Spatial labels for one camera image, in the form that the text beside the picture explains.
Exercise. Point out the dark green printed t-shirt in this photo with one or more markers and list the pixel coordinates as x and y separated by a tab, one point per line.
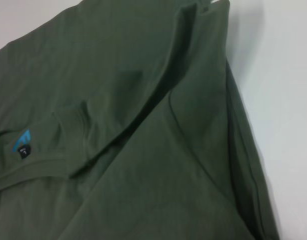
118	125

